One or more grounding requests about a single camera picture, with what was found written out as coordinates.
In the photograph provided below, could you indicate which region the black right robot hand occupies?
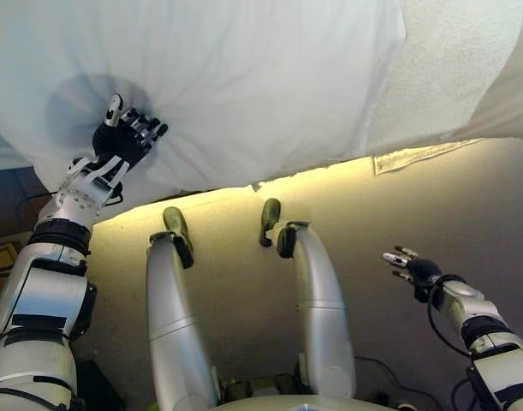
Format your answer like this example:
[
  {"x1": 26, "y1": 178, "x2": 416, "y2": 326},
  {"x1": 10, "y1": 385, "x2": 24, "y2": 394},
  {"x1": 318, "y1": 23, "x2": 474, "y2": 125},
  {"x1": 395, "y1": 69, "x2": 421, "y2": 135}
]
[{"x1": 381, "y1": 244, "x2": 444, "y2": 303}]

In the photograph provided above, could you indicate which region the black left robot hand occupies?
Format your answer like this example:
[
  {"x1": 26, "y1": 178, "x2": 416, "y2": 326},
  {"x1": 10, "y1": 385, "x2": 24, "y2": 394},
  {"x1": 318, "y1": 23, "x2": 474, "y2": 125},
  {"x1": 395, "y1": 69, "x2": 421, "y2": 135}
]
[{"x1": 92, "y1": 92, "x2": 169, "y2": 172}]

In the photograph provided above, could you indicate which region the white duvet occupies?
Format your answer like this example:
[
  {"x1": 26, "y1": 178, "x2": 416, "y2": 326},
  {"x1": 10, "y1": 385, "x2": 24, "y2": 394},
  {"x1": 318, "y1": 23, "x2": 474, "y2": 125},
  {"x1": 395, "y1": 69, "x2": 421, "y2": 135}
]
[{"x1": 0, "y1": 0, "x2": 407, "y2": 206}]

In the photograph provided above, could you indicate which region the dark left robot foot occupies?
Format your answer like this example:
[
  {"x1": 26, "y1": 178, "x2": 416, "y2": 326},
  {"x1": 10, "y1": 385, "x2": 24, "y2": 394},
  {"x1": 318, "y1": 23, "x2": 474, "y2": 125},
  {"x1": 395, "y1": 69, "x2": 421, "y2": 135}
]
[{"x1": 162, "y1": 205, "x2": 190, "y2": 241}]

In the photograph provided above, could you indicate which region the dark robot foot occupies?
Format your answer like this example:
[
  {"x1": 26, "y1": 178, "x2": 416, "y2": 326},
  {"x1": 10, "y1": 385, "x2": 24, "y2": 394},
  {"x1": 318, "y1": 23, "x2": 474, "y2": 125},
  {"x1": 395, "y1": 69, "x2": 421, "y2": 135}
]
[
  {"x1": 260, "y1": 197, "x2": 282, "y2": 235},
  {"x1": 162, "y1": 205, "x2": 190, "y2": 241}
]

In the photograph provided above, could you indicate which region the silver right robot leg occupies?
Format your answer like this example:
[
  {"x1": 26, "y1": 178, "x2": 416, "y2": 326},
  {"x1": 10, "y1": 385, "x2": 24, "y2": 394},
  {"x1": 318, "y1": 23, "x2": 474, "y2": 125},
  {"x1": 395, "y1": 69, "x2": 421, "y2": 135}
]
[{"x1": 259, "y1": 220, "x2": 357, "y2": 397}]

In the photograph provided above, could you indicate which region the silver robot leg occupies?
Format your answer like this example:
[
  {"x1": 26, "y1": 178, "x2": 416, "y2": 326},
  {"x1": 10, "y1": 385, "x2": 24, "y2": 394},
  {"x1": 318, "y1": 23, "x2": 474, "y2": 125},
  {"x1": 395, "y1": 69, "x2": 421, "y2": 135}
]
[
  {"x1": 145, "y1": 230, "x2": 219, "y2": 411},
  {"x1": 259, "y1": 220, "x2": 357, "y2": 397}
]

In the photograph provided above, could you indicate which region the grey patterned rug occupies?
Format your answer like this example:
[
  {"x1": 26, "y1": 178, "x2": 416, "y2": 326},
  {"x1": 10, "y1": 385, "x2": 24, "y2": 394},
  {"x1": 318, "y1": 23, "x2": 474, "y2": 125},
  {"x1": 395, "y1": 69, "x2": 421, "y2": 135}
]
[{"x1": 371, "y1": 139, "x2": 484, "y2": 177}]

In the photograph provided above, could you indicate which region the white fitted sheet mattress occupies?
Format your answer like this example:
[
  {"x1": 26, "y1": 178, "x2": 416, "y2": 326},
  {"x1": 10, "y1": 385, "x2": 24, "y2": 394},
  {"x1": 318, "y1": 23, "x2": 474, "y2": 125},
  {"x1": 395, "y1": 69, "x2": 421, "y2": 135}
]
[{"x1": 0, "y1": 123, "x2": 35, "y2": 172}]

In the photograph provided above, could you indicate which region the dark right robot foot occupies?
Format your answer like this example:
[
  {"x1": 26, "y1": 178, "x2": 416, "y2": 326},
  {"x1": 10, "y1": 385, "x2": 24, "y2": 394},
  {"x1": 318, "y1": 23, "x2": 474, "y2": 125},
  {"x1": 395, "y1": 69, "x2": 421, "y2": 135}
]
[{"x1": 260, "y1": 197, "x2": 282, "y2": 235}]

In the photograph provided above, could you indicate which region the wooden nightstand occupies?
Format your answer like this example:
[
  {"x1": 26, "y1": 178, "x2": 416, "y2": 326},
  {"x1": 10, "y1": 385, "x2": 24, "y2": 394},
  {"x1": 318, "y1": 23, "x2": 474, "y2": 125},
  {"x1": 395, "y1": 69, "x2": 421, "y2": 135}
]
[{"x1": 0, "y1": 237, "x2": 27, "y2": 283}]

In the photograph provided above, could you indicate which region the silver left robot leg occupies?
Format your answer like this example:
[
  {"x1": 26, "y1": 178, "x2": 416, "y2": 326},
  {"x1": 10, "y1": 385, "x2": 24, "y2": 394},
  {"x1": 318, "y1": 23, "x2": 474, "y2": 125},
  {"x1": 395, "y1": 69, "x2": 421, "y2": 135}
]
[{"x1": 145, "y1": 230, "x2": 219, "y2": 411}]

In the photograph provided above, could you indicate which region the grey robot torso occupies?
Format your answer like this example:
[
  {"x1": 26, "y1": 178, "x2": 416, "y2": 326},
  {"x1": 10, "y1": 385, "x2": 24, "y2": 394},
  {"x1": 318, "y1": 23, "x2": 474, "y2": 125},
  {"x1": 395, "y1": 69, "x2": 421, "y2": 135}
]
[{"x1": 149, "y1": 391, "x2": 416, "y2": 411}]

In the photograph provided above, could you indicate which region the white textured blanket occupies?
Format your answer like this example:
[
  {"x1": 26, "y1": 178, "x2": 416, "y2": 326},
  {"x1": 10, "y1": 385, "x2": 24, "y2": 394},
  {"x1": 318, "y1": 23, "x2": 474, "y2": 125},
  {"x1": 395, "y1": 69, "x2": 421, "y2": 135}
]
[{"x1": 367, "y1": 0, "x2": 523, "y2": 153}]

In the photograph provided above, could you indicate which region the brown upholstered bed frame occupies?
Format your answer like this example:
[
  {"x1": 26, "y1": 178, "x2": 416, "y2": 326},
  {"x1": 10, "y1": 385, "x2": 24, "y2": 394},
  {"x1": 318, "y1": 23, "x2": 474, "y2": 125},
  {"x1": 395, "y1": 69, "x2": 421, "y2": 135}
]
[{"x1": 0, "y1": 164, "x2": 56, "y2": 241}]

